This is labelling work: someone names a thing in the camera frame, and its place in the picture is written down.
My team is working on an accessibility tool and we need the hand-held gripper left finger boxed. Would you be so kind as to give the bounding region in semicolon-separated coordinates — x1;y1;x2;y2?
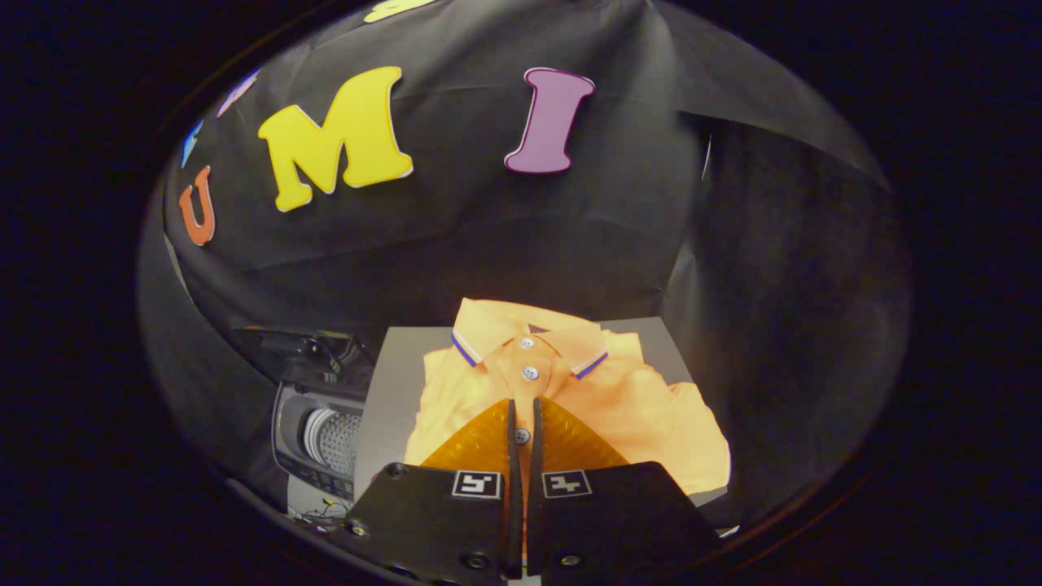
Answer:
330;397;523;584

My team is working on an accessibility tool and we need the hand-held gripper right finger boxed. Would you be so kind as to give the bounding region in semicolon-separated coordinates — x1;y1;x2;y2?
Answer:
525;396;725;586

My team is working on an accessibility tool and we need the orange polo shirt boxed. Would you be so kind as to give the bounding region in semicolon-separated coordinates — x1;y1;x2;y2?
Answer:
405;297;732;496

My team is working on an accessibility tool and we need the grey washing machine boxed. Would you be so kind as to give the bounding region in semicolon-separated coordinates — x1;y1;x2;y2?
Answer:
271;381;366;522

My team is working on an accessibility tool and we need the dark glass washing machine lid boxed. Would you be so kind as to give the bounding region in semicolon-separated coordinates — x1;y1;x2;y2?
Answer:
234;326;377;393

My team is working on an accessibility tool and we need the grey metal cabinet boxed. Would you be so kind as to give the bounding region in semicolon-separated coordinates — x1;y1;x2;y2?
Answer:
354;316;731;507

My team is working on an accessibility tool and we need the black backdrop cloth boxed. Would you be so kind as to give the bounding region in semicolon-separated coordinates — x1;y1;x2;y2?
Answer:
138;0;913;522

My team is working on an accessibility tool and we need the tangle of thin cables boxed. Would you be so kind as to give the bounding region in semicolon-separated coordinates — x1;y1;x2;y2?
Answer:
291;498;352;531

